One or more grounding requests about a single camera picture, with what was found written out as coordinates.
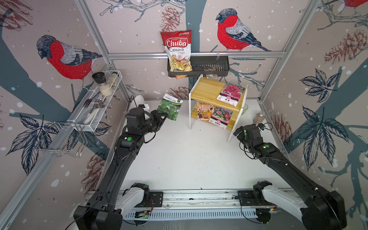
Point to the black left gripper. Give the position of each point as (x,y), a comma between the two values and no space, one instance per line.
(156,116)

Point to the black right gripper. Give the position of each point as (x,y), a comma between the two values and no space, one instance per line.
(240,135)

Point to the green leaf seed bag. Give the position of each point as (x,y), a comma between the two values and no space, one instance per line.
(170,106)

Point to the purple flower seed bag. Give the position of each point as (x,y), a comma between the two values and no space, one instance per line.
(221,117)

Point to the pink flower seed bag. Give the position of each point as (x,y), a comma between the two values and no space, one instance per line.
(231,94)

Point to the orange shop seed bag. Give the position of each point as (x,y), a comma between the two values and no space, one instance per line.
(204,111)

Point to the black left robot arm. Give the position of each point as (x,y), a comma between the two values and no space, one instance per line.
(105,210)

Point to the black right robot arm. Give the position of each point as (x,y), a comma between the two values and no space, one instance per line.
(315,207)

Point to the wooden two-tier shelf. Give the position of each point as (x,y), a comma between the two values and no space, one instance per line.
(207,90)

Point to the red Chuba chips bag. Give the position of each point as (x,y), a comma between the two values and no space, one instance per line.
(178,48)

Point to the brown spice jar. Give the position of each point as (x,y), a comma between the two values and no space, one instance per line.
(259,118)

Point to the white utensil holder cup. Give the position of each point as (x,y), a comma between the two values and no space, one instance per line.
(139,101)

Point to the green glass cup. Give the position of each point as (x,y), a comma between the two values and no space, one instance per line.
(245,108)

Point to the metal spoon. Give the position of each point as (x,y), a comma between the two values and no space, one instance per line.
(97,105)

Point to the black lid shaker jar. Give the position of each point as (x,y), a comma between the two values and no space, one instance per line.
(104,87)

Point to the snack packet in basket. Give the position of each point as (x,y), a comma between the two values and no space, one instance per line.
(210,76)

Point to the metal fork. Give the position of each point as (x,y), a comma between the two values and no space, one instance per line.
(91,100)

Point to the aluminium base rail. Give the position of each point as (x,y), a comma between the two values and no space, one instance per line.
(201,204)

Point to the black wall basket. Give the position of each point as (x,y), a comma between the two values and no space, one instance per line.
(206,65)

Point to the white wire wall rack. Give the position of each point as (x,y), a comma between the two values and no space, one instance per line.
(92,121)

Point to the chrome wire hook rack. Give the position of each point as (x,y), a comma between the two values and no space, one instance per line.
(70,140)

